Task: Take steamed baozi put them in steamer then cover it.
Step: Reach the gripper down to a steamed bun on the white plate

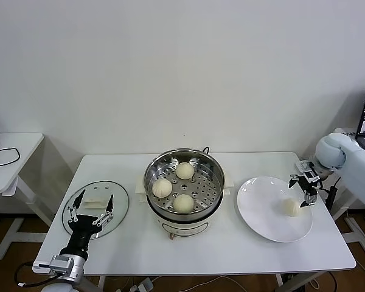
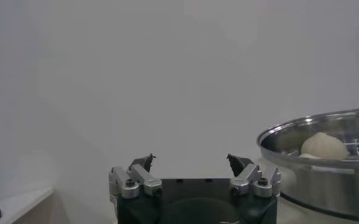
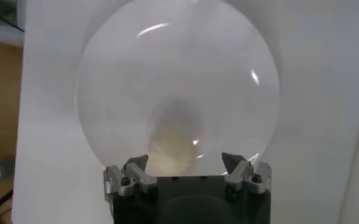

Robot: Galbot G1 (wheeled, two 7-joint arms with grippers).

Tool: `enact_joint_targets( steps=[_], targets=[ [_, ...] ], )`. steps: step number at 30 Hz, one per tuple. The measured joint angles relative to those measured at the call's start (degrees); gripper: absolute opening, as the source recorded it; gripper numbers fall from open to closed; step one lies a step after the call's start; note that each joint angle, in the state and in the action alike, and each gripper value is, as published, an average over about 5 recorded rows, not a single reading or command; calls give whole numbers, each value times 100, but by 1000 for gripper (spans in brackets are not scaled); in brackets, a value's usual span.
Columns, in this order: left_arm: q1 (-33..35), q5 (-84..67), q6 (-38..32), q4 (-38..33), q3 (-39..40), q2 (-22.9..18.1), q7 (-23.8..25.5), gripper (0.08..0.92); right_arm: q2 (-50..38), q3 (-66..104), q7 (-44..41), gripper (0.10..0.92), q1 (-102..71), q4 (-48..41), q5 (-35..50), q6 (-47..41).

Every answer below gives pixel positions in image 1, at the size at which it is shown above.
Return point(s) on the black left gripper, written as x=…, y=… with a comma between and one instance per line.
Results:
x=80, y=231

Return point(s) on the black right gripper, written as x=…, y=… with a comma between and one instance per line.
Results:
x=310, y=181

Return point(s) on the white steamed baozi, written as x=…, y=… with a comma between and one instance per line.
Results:
x=183, y=203
x=289, y=207
x=162, y=188
x=185, y=171

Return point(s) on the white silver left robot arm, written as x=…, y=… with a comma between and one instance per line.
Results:
x=80, y=269

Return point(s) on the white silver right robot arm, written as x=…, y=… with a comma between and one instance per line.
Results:
x=359, y=170

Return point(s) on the perforated steel steamer basket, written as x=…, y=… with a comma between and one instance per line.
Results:
x=185, y=187

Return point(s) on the black hanging power adapter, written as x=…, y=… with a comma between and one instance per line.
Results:
x=331, y=197

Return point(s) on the round white plate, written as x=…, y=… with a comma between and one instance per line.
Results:
x=255, y=207

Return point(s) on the white side desk with label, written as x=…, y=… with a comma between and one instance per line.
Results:
x=357, y=237

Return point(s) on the white table leg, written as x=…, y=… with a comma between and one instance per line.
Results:
x=279, y=280
x=101, y=284

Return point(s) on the white electric cooker pot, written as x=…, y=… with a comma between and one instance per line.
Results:
x=182, y=228

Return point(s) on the white floor power strip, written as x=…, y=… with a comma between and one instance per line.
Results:
x=144, y=286

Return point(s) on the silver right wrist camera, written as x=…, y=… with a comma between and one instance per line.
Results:
x=302, y=166

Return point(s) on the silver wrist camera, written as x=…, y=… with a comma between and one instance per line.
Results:
x=302, y=166
x=61, y=264

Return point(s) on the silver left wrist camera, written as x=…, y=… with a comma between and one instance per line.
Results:
x=61, y=264

